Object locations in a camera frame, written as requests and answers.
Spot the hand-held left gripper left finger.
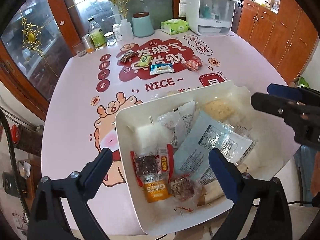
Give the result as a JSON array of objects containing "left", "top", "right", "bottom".
[{"left": 27, "top": 148, "right": 113, "bottom": 240}]

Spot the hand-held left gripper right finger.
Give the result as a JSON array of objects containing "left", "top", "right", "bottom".
[{"left": 208, "top": 148, "right": 300, "bottom": 240}]

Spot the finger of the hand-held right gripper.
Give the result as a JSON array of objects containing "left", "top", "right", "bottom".
[
  {"left": 251, "top": 92, "right": 300, "bottom": 120},
  {"left": 267, "top": 83, "right": 310, "bottom": 103}
]

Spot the long beige packet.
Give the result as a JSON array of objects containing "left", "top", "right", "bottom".
[{"left": 197, "top": 162, "right": 250, "bottom": 207}]

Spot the large pale blue packet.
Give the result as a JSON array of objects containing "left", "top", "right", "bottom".
[{"left": 174, "top": 110, "right": 257, "bottom": 185}]

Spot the clear packet with brown cake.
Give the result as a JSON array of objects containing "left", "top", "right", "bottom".
[{"left": 169, "top": 174, "right": 203, "bottom": 202}]

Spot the red packet with dark cake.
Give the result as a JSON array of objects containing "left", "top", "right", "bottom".
[{"left": 130, "top": 144, "right": 175, "bottom": 180}]

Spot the clear packet with yellow cake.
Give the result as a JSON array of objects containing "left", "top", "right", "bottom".
[{"left": 200, "top": 97, "right": 240, "bottom": 123}]

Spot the orange oat bar packet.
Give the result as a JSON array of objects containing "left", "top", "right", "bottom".
[{"left": 140, "top": 174, "right": 173, "bottom": 203}]

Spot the white packet with black text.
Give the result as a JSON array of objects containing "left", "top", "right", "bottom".
[{"left": 157, "top": 100, "right": 197, "bottom": 148}]

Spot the white plastic tray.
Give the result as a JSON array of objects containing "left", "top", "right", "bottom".
[{"left": 115, "top": 79, "right": 294, "bottom": 235}]

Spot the red candy packet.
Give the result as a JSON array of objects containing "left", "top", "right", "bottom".
[{"left": 183, "top": 57, "right": 203, "bottom": 72}]

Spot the blue and white small packet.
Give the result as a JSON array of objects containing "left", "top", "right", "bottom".
[{"left": 150, "top": 63, "right": 174, "bottom": 75}]

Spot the dark brown candy packet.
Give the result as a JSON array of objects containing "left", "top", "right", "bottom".
[{"left": 118, "top": 51, "right": 137, "bottom": 63}]

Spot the green candy packet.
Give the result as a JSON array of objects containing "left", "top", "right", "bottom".
[{"left": 138, "top": 55, "right": 153, "bottom": 66}]

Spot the green bag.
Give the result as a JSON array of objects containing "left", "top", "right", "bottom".
[{"left": 297, "top": 76, "right": 310, "bottom": 88}]

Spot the wooden cabinet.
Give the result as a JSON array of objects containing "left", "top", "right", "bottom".
[{"left": 236, "top": 0, "right": 319, "bottom": 83}]

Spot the jar with red lid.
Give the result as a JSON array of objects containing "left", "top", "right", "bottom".
[{"left": 10, "top": 124, "right": 44, "bottom": 157}]

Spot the black device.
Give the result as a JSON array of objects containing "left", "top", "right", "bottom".
[{"left": 2, "top": 171, "right": 29, "bottom": 198}]

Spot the white countertop appliance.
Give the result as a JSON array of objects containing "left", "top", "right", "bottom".
[{"left": 185, "top": 0, "right": 238, "bottom": 36}]

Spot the green tissue pack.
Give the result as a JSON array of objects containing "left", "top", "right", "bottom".
[{"left": 160, "top": 19, "right": 189, "bottom": 35}]

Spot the drinking glass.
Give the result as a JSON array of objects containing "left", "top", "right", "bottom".
[{"left": 72, "top": 42, "right": 86, "bottom": 57}]

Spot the metal can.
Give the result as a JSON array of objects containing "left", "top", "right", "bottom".
[{"left": 82, "top": 34, "right": 96, "bottom": 54}]

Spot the small glass jar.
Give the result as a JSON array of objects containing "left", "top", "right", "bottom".
[{"left": 104, "top": 32, "right": 116, "bottom": 46}]

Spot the glass bottle with yellow liquid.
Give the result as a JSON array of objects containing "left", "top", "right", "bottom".
[{"left": 87, "top": 18, "right": 107, "bottom": 50}]

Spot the white pill bottle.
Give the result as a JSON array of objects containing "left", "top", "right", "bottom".
[{"left": 112, "top": 24, "right": 123, "bottom": 42}]

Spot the white squeeze bottle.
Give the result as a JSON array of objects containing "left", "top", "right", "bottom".
[{"left": 119, "top": 15, "right": 134, "bottom": 40}]

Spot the teal canister with brown lid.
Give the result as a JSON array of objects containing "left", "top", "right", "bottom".
[{"left": 132, "top": 12, "right": 155, "bottom": 38}]

